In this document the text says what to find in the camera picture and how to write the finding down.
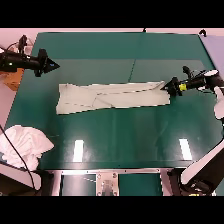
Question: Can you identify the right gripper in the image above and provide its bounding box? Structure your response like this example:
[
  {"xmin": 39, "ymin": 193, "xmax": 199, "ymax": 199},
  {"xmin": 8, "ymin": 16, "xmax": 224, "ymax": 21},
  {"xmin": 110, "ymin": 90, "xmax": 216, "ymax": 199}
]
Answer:
[{"xmin": 166, "ymin": 76, "xmax": 188, "ymax": 97}]

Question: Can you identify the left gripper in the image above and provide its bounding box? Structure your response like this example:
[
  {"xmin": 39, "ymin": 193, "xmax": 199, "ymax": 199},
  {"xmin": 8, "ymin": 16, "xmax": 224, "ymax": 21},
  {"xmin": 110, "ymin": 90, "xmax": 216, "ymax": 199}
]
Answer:
[{"xmin": 34, "ymin": 48, "xmax": 52, "ymax": 78}]

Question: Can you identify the white shirt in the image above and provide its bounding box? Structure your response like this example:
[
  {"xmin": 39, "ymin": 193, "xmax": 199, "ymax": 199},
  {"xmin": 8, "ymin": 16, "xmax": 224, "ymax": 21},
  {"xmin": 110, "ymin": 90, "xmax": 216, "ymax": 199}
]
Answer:
[{"xmin": 55, "ymin": 80, "xmax": 172, "ymax": 116}]

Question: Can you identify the white garment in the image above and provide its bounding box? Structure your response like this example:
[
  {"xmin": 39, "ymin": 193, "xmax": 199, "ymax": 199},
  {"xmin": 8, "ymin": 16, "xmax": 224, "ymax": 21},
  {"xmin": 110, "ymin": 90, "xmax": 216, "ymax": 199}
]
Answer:
[{"xmin": 0, "ymin": 124, "xmax": 56, "ymax": 171}]

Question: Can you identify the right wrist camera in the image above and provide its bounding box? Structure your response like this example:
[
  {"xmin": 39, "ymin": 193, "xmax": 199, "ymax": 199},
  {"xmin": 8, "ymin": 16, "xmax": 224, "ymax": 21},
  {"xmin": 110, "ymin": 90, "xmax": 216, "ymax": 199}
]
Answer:
[{"xmin": 181, "ymin": 65, "xmax": 195, "ymax": 82}]

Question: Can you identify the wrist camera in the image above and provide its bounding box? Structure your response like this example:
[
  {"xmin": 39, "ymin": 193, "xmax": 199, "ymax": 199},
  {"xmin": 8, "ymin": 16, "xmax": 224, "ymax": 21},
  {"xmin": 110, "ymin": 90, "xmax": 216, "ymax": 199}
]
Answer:
[
  {"xmin": 181, "ymin": 65, "xmax": 195, "ymax": 82},
  {"xmin": 17, "ymin": 34, "xmax": 30, "ymax": 55}
]

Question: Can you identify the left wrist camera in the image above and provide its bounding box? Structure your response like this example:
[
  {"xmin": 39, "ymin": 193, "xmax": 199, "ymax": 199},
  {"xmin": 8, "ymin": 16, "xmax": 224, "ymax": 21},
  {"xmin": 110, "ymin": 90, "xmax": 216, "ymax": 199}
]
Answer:
[{"xmin": 17, "ymin": 34, "xmax": 30, "ymax": 55}]

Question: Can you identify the black cable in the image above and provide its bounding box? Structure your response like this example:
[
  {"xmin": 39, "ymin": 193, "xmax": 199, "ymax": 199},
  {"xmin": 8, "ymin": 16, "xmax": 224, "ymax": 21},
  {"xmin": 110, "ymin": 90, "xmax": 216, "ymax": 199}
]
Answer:
[{"xmin": 0, "ymin": 125, "xmax": 38, "ymax": 193}]

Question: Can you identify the silver frame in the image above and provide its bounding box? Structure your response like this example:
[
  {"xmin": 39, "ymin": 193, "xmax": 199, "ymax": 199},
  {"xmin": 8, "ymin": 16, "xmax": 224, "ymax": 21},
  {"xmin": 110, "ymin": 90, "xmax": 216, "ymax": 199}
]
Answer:
[{"xmin": 39, "ymin": 166, "xmax": 188, "ymax": 197}]

